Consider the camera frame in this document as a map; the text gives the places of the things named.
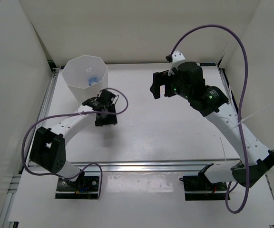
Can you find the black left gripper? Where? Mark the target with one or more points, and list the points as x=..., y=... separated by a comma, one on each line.
x=112, y=119

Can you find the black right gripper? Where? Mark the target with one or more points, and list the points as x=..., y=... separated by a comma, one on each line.
x=160, y=79

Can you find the blue label clear bottle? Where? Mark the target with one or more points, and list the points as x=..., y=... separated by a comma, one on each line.
x=92, y=76

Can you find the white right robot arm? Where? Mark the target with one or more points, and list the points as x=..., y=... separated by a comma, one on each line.
x=255, y=158

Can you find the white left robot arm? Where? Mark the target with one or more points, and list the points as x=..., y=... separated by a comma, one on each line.
x=49, y=145

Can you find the white octagonal plastic bin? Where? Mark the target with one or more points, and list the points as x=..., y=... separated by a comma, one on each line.
x=76, y=79

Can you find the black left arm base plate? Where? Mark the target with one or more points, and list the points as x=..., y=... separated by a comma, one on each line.
x=83, y=188

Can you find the aluminium front rail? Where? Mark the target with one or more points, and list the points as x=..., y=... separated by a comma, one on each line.
x=175, y=165

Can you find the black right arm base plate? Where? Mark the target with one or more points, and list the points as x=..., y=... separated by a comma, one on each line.
x=196, y=189

